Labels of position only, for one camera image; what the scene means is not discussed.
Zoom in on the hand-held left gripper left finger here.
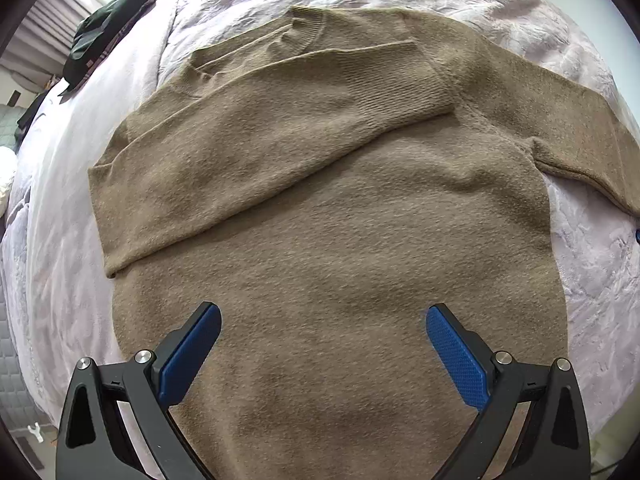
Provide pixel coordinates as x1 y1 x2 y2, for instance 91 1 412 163
56 301 222 480

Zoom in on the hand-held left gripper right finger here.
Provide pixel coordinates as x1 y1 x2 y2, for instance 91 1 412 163
426 304 592 480

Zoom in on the brown knit sweater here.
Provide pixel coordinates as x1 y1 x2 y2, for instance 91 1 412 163
87 5 640 480

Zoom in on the white round cushion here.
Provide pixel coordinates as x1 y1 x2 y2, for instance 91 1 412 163
0 147 17 213

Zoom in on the dark cloth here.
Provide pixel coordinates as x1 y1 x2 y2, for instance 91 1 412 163
16 91 52 132

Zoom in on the black jacket with plaid lining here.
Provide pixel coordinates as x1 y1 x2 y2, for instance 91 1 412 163
61 0 177 88

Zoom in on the pleated grey curtain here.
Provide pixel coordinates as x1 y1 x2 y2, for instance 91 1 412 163
7 0 95 68

